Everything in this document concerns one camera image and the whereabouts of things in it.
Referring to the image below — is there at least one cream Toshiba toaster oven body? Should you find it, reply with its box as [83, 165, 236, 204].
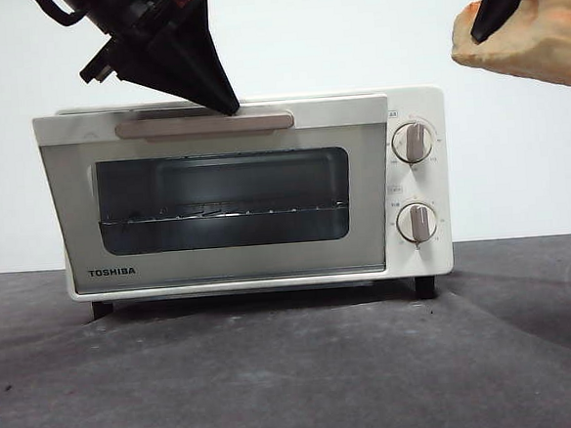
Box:
[55, 83, 457, 324]

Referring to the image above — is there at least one glass oven door with handle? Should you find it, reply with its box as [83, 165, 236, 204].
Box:
[31, 91, 401, 296]

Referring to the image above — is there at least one metal wire oven rack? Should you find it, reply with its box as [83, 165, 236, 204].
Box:
[99, 189, 350, 228]

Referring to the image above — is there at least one golden brown bread loaf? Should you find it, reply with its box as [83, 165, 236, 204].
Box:
[446, 0, 571, 100]

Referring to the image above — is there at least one beige oven knob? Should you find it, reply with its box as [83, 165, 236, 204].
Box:
[389, 119, 435, 165]
[395, 201, 439, 244]

